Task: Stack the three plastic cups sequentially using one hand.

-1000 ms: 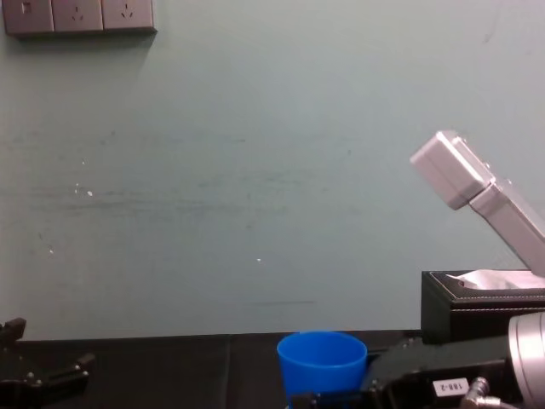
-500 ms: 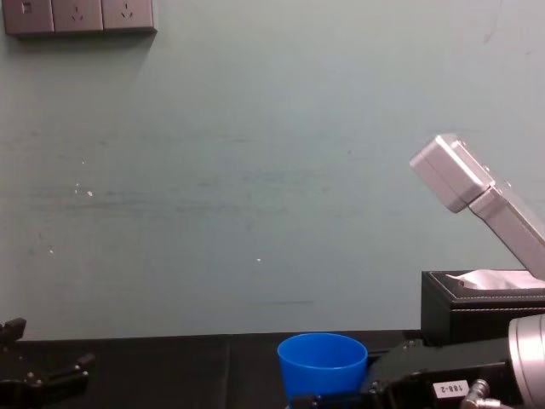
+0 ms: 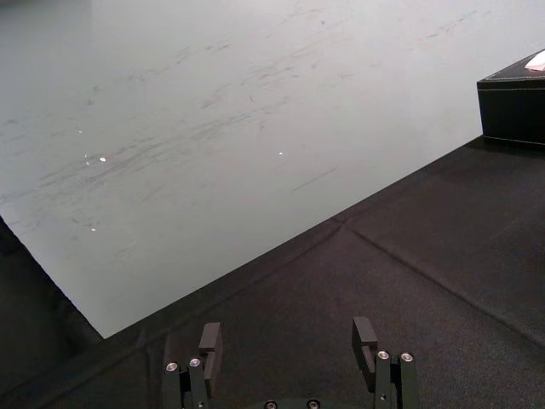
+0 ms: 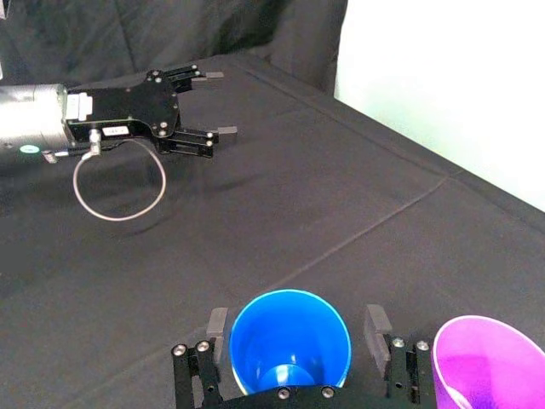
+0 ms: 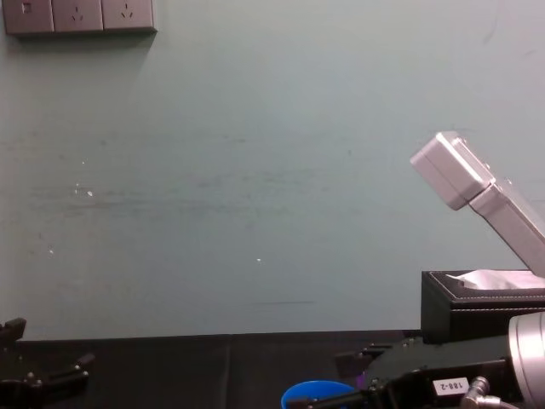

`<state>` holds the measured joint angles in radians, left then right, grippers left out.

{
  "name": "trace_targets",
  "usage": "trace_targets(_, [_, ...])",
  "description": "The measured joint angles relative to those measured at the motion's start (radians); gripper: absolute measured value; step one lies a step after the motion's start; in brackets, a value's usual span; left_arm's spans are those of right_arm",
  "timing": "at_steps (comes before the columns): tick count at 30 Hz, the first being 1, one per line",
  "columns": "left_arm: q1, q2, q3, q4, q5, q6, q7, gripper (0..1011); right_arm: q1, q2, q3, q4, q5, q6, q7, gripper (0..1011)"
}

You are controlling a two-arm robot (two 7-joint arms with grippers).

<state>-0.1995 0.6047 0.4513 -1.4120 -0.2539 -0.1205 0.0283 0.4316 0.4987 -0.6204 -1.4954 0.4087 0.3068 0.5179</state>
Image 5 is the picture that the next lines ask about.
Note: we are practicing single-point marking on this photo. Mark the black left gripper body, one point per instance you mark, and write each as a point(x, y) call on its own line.
point(30, 394)

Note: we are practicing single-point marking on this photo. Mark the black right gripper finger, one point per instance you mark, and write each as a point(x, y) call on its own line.
point(340, 400)
point(355, 362)

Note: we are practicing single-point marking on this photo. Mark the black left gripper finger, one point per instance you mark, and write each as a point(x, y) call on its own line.
point(70, 368)
point(10, 332)

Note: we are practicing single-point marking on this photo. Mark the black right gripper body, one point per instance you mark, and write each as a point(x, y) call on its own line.
point(430, 362)

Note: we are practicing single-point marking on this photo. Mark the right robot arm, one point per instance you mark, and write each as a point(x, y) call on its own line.
point(502, 204)

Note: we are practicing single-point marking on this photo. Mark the blue plastic cup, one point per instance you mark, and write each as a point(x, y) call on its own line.
point(317, 389)

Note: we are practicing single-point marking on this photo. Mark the black leather tissue box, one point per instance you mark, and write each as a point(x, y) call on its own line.
point(472, 315)

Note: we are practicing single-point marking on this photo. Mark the white tissue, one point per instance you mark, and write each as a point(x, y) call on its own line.
point(494, 279)

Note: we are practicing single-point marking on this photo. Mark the black table cloth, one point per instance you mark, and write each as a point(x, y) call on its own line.
point(191, 370)

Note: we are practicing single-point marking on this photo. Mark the grey wall socket panel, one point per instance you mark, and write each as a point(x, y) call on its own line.
point(78, 17)

